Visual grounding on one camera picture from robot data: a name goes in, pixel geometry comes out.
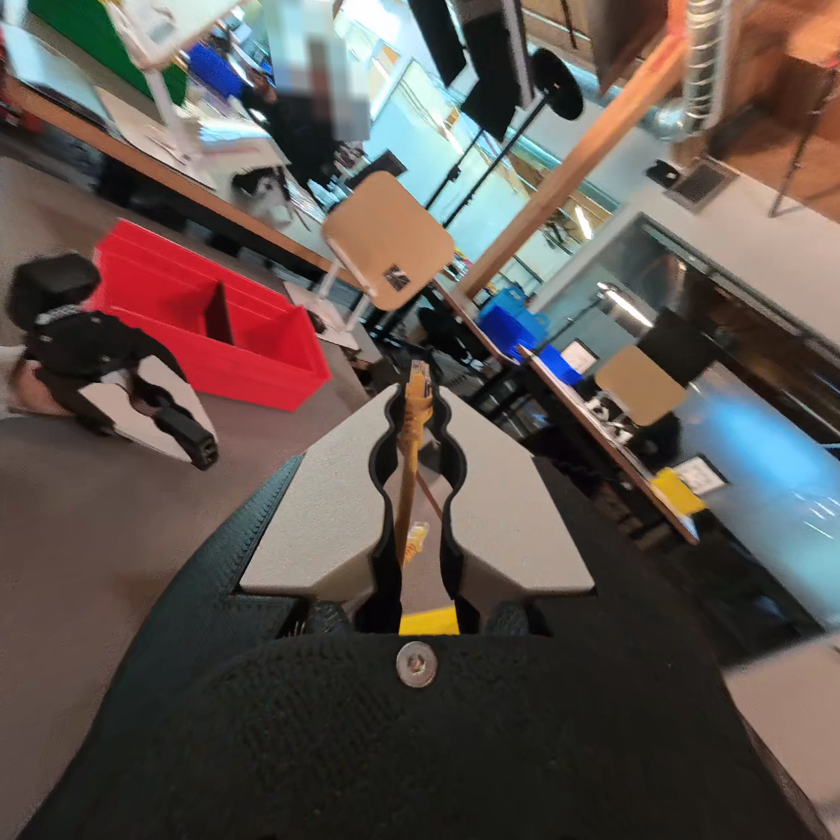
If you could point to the black ethernet port adapter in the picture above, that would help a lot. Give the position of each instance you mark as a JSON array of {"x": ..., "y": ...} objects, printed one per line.
[{"x": 190, "y": 436}]

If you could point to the large yellow plastic bin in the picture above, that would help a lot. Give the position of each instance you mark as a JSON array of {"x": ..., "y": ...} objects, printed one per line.
[{"x": 430, "y": 622}]

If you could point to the black printed shirt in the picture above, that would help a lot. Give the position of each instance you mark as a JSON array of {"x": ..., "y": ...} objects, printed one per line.
[{"x": 649, "y": 436}]

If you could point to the white air vent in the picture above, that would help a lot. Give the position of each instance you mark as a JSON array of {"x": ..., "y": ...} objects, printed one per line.
[{"x": 702, "y": 185}]

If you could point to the green board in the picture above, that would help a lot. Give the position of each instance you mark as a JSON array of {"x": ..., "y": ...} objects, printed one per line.
[{"x": 98, "y": 33}]

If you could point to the stack of blue bins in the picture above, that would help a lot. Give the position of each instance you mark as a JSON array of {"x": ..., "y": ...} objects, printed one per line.
[{"x": 512, "y": 321}]

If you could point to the small yellow bin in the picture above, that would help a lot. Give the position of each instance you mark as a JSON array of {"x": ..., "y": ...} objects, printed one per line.
[{"x": 677, "y": 492}]

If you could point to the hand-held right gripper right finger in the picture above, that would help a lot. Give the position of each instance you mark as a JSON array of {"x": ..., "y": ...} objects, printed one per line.
[{"x": 518, "y": 525}]

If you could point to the brown work table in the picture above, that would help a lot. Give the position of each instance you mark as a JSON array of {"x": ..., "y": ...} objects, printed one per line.
[
  {"x": 590, "y": 420},
  {"x": 164, "y": 170}
]

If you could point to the black framed picture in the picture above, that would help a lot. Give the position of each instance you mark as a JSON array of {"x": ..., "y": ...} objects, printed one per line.
[
  {"x": 579, "y": 356},
  {"x": 703, "y": 474}
]

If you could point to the red plastic bin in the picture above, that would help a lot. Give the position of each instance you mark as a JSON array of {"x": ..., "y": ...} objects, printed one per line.
[{"x": 262, "y": 367}]

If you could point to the silver ventilation duct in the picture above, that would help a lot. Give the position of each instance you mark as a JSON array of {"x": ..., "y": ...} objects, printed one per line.
[{"x": 705, "y": 65}]

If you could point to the black round floor lamp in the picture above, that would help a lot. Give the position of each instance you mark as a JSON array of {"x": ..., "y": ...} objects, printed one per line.
[{"x": 558, "y": 85}]

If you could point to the brown wooden post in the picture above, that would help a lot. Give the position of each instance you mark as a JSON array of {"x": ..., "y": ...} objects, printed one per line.
[{"x": 577, "y": 164}]

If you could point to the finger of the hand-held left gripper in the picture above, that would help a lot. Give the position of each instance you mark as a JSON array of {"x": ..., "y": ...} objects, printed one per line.
[
  {"x": 124, "y": 413},
  {"x": 184, "y": 387}
]

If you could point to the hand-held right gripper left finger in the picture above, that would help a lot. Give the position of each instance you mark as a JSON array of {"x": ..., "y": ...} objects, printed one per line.
[{"x": 315, "y": 525}]

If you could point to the black light panel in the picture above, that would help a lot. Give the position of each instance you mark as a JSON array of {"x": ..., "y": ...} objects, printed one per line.
[{"x": 499, "y": 59}]

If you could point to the tan rounded board with label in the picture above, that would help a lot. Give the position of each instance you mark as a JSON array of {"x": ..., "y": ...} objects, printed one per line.
[{"x": 387, "y": 236}]

